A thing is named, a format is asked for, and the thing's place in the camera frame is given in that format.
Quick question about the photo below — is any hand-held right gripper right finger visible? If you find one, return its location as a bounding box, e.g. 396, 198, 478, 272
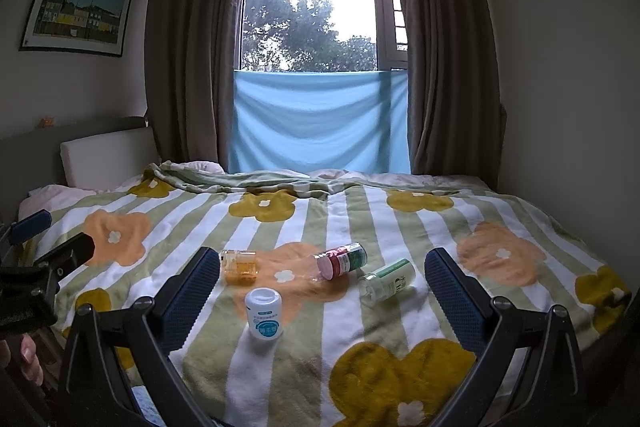
424, 248, 586, 427

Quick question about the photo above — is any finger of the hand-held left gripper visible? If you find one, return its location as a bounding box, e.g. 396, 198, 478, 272
10, 209, 53, 245
32, 233, 96, 280

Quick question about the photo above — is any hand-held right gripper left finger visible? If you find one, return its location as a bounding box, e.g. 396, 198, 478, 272
57, 247, 223, 427

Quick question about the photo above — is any clear cup with orange liquid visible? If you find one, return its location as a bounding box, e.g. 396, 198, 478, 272
220, 249, 260, 286

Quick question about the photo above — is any person's left hand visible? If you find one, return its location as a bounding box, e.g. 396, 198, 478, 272
0, 333, 46, 389

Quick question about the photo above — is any white bed sheet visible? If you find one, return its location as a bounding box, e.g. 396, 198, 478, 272
19, 174, 146, 220

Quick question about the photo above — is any clear bottle with green label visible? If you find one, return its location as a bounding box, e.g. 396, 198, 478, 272
357, 258, 417, 307

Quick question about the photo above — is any white bottle with blue label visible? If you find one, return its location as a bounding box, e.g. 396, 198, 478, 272
244, 287, 285, 342

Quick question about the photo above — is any grey headboard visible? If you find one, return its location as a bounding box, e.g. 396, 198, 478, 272
0, 114, 151, 220

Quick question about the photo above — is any white headboard cushion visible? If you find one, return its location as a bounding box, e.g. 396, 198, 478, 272
60, 126, 162, 188

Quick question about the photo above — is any clear bottle pink green label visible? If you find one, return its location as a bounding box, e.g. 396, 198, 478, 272
312, 242, 369, 283

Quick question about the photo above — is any striped floral blanket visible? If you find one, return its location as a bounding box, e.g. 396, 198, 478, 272
20, 161, 633, 427

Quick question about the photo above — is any light blue cloth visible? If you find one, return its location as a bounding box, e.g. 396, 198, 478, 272
227, 69, 412, 175

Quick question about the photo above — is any framed picture of houses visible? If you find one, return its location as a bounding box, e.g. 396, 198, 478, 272
18, 0, 136, 58

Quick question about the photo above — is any brown curtain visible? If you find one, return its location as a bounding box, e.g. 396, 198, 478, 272
144, 0, 252, 168
387, 0, 507, 182

